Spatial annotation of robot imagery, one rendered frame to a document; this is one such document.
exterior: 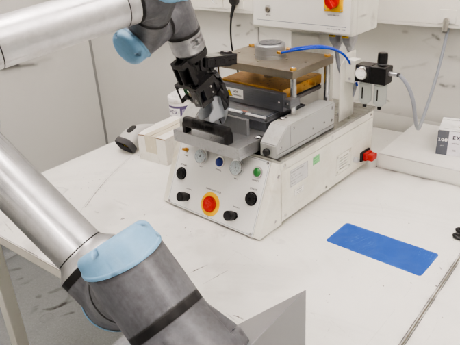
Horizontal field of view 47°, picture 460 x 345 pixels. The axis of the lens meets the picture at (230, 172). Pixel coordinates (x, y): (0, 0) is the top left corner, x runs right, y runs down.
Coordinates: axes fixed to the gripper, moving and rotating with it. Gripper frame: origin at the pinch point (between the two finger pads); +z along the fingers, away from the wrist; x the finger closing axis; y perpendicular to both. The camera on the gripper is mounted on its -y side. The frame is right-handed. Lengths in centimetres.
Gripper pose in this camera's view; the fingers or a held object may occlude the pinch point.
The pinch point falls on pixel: (222, 117)
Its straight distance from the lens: 130.7
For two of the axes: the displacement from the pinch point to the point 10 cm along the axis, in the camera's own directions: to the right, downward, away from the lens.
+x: 7.5, 2.5, -6.2
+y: -6.0, 6.4, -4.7
